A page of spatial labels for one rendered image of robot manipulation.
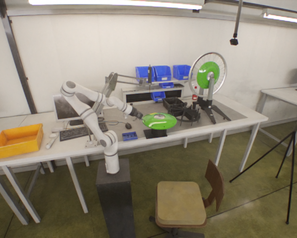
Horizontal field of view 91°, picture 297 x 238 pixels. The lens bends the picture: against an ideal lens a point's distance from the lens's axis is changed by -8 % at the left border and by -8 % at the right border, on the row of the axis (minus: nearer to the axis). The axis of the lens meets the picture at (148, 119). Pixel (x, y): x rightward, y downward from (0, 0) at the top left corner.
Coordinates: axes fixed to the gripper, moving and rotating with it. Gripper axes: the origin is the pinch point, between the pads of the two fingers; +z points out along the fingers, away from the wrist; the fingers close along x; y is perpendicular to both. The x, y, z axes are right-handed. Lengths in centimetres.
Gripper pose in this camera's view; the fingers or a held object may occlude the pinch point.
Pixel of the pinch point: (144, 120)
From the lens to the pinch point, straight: 140.9
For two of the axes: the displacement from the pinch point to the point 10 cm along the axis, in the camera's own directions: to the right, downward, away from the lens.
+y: 5.3, -8.3, -1.8
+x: -3.8, -4.2, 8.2
